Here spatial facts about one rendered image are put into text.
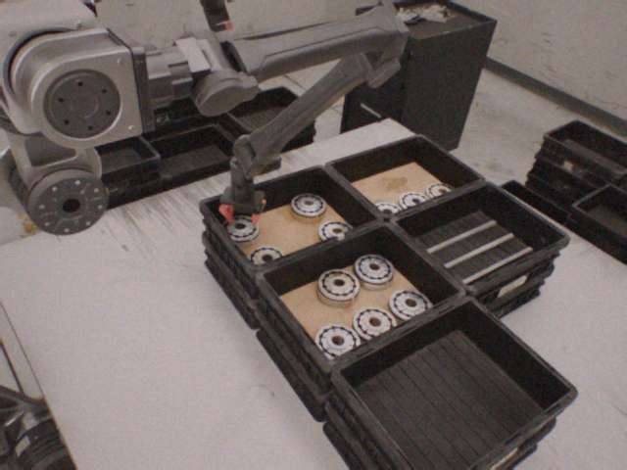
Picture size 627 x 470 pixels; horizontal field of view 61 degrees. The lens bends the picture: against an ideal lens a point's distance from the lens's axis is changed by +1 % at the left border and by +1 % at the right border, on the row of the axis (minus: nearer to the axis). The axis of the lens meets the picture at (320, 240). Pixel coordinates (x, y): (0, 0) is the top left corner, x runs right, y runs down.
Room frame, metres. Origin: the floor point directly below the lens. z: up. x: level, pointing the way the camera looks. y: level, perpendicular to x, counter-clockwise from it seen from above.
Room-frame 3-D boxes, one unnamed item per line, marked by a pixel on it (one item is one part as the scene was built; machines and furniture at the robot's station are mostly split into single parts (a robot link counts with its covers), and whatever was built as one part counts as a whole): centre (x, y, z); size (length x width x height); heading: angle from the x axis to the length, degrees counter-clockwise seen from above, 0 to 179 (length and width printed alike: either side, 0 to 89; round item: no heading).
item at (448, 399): (0.62, -0.29, 0.87); 0.40 x 0.30 x 0.11; 129
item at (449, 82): (2.88, -0.40, 0.45); 0.60 x 0.45 x 0.90; 133
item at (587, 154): (2.28, -1.23, 0.37); 0.40 x 0.30 x 0.45; 43
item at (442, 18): (2.99, -0.46, 0.88); 0.29 x 0.22 x 0.03; 133
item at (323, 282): (0.91, -0.06, 0.86); 0.10 x 0.10 x 0.01
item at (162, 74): (0.69, 0.26, 1.45); 0.09 x 0.08 x 0.12; 43
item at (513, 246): (1.11, -0.41, 0.87); 0.40 x 0.30 x 0.11; 129
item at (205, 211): (1.09, 0.08, 0.92); 0.40 x 0.30 x 0.02; 129
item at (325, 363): (0.85, -0.11, 0.92); 0.40 x 0.30 x 0.02; 129
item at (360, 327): (0.80, -0.15, 0.86); 0.10 x 0.10 x 0.01
